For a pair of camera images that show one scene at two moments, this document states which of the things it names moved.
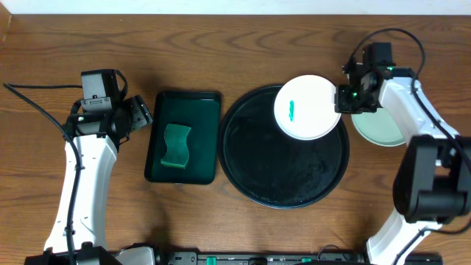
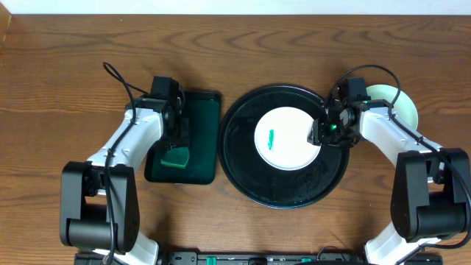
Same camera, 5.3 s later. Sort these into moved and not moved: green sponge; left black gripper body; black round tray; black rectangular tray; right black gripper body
Moved: right black gripper body; left black gripper body
Not moved: green sponge; black round tray; black rectangular tray
